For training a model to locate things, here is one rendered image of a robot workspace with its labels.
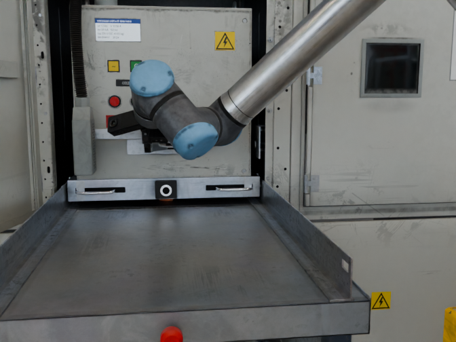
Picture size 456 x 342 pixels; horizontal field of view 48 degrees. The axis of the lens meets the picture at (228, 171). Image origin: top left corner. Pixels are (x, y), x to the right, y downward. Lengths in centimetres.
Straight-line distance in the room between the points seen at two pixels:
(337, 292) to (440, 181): 83
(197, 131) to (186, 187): 46
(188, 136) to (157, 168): 45
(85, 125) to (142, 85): 33
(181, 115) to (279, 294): 42
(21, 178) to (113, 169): 24
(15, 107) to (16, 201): 24
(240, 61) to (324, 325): 85
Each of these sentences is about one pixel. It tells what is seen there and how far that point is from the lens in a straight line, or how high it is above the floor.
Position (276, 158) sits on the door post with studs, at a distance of 145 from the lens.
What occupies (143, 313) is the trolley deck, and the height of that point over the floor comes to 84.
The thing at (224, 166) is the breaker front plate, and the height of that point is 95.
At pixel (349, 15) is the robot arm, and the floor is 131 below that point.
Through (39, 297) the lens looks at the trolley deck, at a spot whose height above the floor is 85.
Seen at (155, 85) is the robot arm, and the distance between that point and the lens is 106.
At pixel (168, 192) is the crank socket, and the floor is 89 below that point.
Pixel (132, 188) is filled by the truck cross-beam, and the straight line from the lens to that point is 146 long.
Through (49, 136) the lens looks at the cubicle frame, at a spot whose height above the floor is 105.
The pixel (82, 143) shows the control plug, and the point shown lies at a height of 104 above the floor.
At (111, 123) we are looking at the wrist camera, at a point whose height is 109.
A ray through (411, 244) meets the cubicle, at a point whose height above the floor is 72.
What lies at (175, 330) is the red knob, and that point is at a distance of 76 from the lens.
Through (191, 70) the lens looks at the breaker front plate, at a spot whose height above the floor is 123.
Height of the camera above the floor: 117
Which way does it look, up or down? 9 degrees down
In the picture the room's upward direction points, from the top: straight up
